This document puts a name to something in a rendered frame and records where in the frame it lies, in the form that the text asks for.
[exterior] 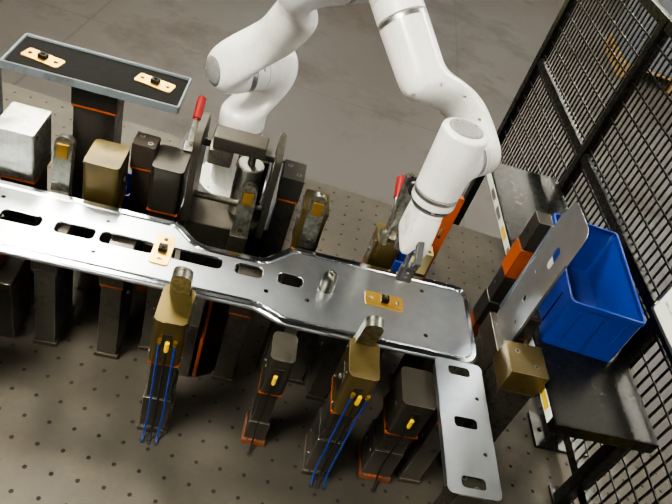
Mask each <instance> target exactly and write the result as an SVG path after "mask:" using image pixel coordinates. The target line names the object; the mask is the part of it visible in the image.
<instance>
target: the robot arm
mask: <svg viewBox="0 0 672 504"><path fill-rule="evenodd" d="M363 3H369V4H370V6H371V9H372V12H373V15H374V18H375V21H376V24H377V27H378V30H379V33H380V36H381V39H382V42H383V44H384V47H385V50H386V53H387V56H388V59H389V61H390V64H391V67H392V70H393V73H394V76H395V79H396V82H397V84H398V87H399V89H400V91H401V92H402V94H403V95H404V96H405V97H406V98H407V99H409V100H412V101H416V102H420V103H423V104H426V105H429V106H431V107H433V108H435V109H436V110H438V111H439V112H440V113H441V114H442V115H443V116H444V117H445V118H446V119H445V120H444V121H443V122H442V125H441V127H440V129H439V131H438V133H437V136H436V138H435V140H434V142H433V145H432V147H431V149H430V151H429V153H428V156H427V158H426V160H425V162H424V165H423V167H422V169H421V171H420V173H419V176H418V178H417V180H416V182H415V185H414V187H413V189H412V192H411V193H412V199H411V201H410V203H409V204H408V206H407V208H406V210H405V212H404V214H403V216H402V218H401V220H400V222H399V236H398V238H397V240H396V242H395V244H394V249H397V250H400V251H401V253H402V254H406V256H405V260H404V263H403V264H402V263H401V266H400V268H399V270H398V272H397V274H396V276H395V280H398V281H402V282H406V283H410V282H411V281H412V279H413V277H414V275H415V273H416V271H417V270H418V269H419V268H420V267H421V265H422V258H424V257H425V256H426V254H427V253H428V251H429V249H430V247H431V245H432V243H433V241H434V238H435V236H436V234H437V231H438V229H439V227H440V224H441V221H442V219H443V217H445V216H447V215H448V214H449V213H451V212H452V211H453V210H454V208H455V206H456V204H457V202H458V200H459V198H460V196H461V194H462V192H463V190H464V189H465V187H466V186H467V184H468V183H469V182H470V181H471V180H473V179H474V178H478V177H481V176H484V175H487V174H489V173H491V172H493V171H495V170H496V169H497V168H498V166H499V164H500V161H501V147H500V143H499V139H498V136H497V133H496V130H495V127H494V124H493V121H492V119H491V116H490V114H489V112H488V110H487V108H486V106H485V104H484V102H483V101H482V99H481V98H480V97H479V95H478V94H477V93H476V92H475V91H474V90H473V89H472V88H471V87H470V86H469V85H468V84H466V83H465V82H464V81H462V80H461V79H460V78H458V77H457V76H455V75H454V74H453V73H451V72H450V71H449V70H448V68H447V67H446V65H445V63H444V61H443V58H442V55H441V52H440V49H439V45H438V42H437V39H436V36H435V33H434V30H433V27H432V24H431V21H430V18H429V15H428V12H427V9H426V6H425V3H424V0H277V2H276V3H275V4H274V5H273V7H272V8H271V9H270V10H269V12H268V13H267V14H266V15H265V16H264V17H263V18H262V19H260V20H259V21H257V22H256V23H254V24H252V25H250V26H248V27H246V28H245V29H243V30H241V31H239V32H237V33H235V34H233V35H231V36H230V37H228V38H226V39H225V40H223V41H221V42H220V43H219V44H217V45H216V46H215V47H214V48H213V49H212V50H211V52H210V53H209V55H208V58H207V61H206V67H205V69H206V74H207V78H208V80H209V82H210V84H211V85H212V86H213V87H214V88H215V89H216V90H218V91H219V92H222V93H225V94H232V95H231V96H230V97H229V98H228V99H226V100H225V101H224V103H223V104H222V106H221V109H220V114H219V120H218V125H223V126H227V127H231V128H234V129H238V130H242V131H246V132H249V133H253V134H257V135H261V136H263V131H264V126H265V121H266V117H267V115H268V114H269V112H270V111H271V110H272V109H273V108H274V107H275V106H276V105H277V104H278V103H279V102H280V101H281V99H282V98H283V97H284V96H285V95H286V94H287V92H288V91H289V90H290V88H291V87H292V85H293V83H294V81H295V79H296V76H297V72H298V58H297V55H296V52H295V50H296V49H298V48H299V47H300V46H301V45H302V44H303V43H304V42H305V41H306V40H307V39H308V38H309V37H310V36H311V35H312V34H313V32H314V31H315V29H316V27H317V24H318V12H317V9H318V8H322V7H328V6H341V5H355V4H363ZM238 157H239V154H235V153H234V156H233V159H232V163H231V166H230V168H226V167H222V166H218V165H214V164H210V163H207V162H205V163H204V164H203V166H202V171H201V177H200V182H199V183H200V186H201V187H202V188H203V189H204V190H205V191H206V192H208V193H213V194H217V195H221V196H225V197H230V192H231V188H232V183H233V179H234V174H235V170H236V163H237V160H238ZM414 249H415V253H412V252H411V251H413V250H414ZM410 256H414V260H413V262H408V261H409V257H410Z"/></svg>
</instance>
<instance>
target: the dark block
mask: <svg viewBox="0 0 672 504"><path fill-rule="evenodd" d="M306 168H307V165H306V164H303V163H299V162H295V161H291V160H287V159H285V162H284V165H283V169H282V172H281V176H280V180H279V185H278V191H277V196H276V201H275V204H274V208H273V211H272V215H271V218H270V222H269V225H268V229H267V232H266V236H265V240H264V243H263V247H262V250H261V254H260V258H264V257H269V256H271V255H274V254H276V253H279V252H281V250H282V247H283V244H284V241H285V238H286V234H287V231H288V228H289V225H290V221H291V218H292V215H293V212H294V209H295V205H297V204H298V202H299V199H300V196H301V193H302V189H303V186H304V183H305V176H306Z"/></svg>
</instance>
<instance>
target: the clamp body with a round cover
mask: <svg viewBox="0 0 672 504"><path fill-rule="evenodd" d="M129 156H130V148H129V147H128V146H126V145H122V144H118V143H115V142H111V141H107V140H103V139H96V140H95V141H94V143H93V144H92V146H91V148H90V149H89V151H88V153H87V154H86V156H85V158H84V161H83V164H84V166H83V194H82V199H83V200H87V201H91V202H96V203H100V204H104V205H108V206H112V207H116V208H121V209H122V201H123V199H124V197H125V195H126V192H127V176H128V165H129ZM94 234H95V232H94V231H93V230H90V229H86V228H84V238H86V239H91V238H92V237H93V236H94ZM111 237H112V235H111V234H103V235H102V236H101V238H100V241H101V242H103V243H107V244H109V242H110V240H111ZM78 290H81V291H85V292H90V293H94V294H99V295H100V292H101V286H100V285H99V276H98V275H94V274H89V273H85V272H80V282H79V284H78Z"/></svg>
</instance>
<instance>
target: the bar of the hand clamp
mask: <svg viewBox="0 0 672 504"><path fill-rule="evenodd" d="M417 178H418V175H414V174H411V173H407V174H406V177H405V179H404V182H403V184H402V187H401V190H400V192H399V195H398V197H397V200H396V203H395V205H394V208H393V210H392V213H391V216H390V218H389V221H388V223H387V226H386V229H385V230H386V233H385V238H384V240H383V242H382V245H383V246H385V244H386V242H387V239H388V237H389V234H390V232H391V229H392V228H395V229H398V232H397V234H396V236H397V238H398V236H399V222H400V220H401V218H402V216H403V214H404V212H405V210H406V208H407V206H408V204H409V203H410V201H411V199H412V193H411V192H412V189H413V187H414V185H415V182H416V180H417Z"/></svg>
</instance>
